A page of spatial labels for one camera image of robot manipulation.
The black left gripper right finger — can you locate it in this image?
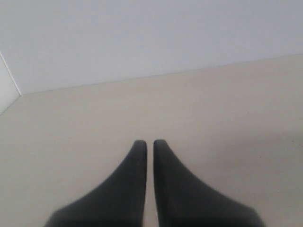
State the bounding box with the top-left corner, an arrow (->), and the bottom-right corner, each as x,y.
153,140 -> 263,227

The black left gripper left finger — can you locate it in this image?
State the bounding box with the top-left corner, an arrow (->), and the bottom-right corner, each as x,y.
45,140 -> 147,227

